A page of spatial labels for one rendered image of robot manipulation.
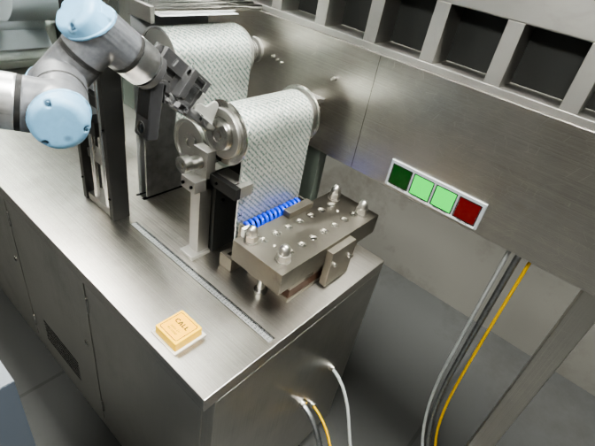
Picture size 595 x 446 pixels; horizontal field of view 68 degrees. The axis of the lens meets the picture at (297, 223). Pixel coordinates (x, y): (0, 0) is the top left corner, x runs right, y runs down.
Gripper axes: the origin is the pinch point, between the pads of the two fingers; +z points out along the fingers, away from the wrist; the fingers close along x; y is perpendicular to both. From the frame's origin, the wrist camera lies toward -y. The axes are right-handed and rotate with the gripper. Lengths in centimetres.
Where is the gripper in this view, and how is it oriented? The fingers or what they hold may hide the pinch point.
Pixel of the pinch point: (205, 127)
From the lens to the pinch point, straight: 99.1
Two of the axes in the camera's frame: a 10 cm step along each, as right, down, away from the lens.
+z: 4.0, 2.5, 8.8
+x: -7.4, -4.8, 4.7
